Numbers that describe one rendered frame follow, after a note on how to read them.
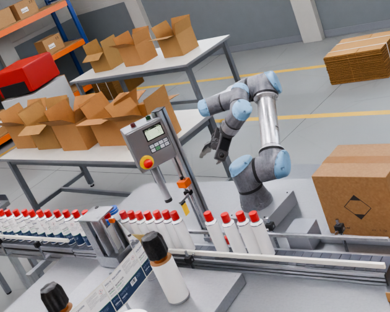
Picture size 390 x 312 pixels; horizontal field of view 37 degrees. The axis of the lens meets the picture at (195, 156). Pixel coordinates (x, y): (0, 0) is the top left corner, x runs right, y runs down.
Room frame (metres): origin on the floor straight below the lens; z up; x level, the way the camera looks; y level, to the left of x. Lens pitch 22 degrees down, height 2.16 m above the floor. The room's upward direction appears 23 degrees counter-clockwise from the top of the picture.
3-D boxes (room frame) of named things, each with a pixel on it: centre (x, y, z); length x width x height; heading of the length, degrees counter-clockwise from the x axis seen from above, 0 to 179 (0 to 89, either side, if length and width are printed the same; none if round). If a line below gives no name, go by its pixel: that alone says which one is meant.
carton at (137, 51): (7.05, 0.17, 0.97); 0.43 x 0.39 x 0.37; 128
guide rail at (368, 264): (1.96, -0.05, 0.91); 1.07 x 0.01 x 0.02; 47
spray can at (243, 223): (2.00, -0.07, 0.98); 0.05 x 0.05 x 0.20
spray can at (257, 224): (1.96, -0.12, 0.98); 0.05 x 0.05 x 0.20
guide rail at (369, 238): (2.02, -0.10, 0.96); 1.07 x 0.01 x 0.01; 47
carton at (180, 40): (6.63, -0.29, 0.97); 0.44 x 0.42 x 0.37; 127
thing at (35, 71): (7.90, 1.66, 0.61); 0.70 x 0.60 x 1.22; 52
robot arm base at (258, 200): (2.37, -0.18, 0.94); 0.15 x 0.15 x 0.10
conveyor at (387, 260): (2.19, 0.13, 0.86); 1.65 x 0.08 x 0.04; 47
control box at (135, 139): (2.32, 0.16, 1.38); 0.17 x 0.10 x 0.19; 102
